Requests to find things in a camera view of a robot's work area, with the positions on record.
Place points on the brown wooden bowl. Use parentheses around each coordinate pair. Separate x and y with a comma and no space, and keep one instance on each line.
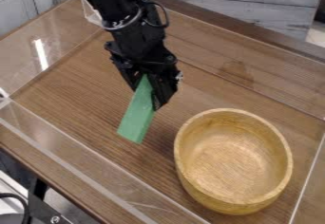
(232,161)

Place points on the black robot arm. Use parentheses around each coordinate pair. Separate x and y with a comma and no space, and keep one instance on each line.
(136,23)

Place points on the green rectangular block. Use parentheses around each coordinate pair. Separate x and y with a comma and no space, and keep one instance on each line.
(139,113)

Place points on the clear acrylic front wall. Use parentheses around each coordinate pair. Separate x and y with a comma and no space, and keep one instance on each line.
(96,184)

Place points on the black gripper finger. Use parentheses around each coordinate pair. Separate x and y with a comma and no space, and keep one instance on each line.
(131,77)
(164,86)

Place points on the black table leg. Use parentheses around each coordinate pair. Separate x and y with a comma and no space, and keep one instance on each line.
(37,188)

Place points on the clear acrylic corner bracket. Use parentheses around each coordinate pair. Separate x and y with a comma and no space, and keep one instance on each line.
(91,14)

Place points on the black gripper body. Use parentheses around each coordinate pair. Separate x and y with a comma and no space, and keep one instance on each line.
(155,62)

